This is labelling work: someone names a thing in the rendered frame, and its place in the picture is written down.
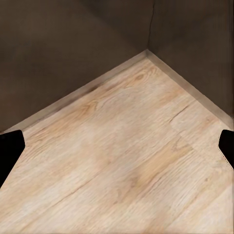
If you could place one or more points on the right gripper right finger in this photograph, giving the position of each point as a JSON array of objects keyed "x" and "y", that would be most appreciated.
[{"x": 226, "y": 145}]

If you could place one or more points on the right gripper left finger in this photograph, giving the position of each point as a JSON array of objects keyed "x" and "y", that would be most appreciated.
[{"x": 11, "y": 146}]

